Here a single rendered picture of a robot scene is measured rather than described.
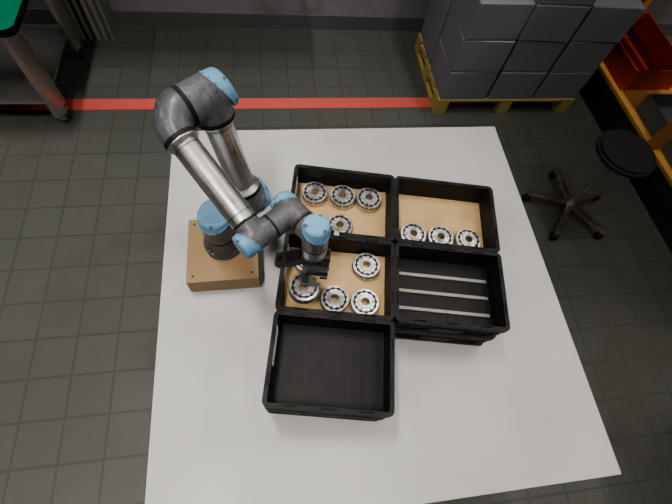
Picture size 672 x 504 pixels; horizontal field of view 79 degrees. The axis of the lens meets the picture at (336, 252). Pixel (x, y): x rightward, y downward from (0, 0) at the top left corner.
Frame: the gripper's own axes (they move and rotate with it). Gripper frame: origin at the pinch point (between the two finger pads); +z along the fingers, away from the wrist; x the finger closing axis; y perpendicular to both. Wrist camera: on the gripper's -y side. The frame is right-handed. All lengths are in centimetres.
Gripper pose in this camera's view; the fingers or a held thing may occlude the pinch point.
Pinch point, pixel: (304, 278)
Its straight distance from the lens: 138.6
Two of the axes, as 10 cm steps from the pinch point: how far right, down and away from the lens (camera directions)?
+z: -1.0, 4.7, 8.8
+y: 9.9, 1.1, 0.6
